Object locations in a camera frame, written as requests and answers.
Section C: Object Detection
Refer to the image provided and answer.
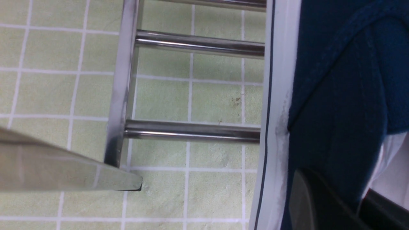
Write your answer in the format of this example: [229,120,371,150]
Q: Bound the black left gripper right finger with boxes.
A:
[359,189,409,230]

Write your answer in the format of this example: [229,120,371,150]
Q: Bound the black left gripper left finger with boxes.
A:
[288,169,370,230]

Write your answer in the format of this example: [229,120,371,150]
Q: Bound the navy sneaker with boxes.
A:
[248,0,408,230]

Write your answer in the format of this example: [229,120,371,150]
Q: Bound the steel shoe rack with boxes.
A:
[0,0,265,192]

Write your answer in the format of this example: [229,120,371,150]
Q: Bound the green checkered cloth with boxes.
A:
[0,0,264,230]

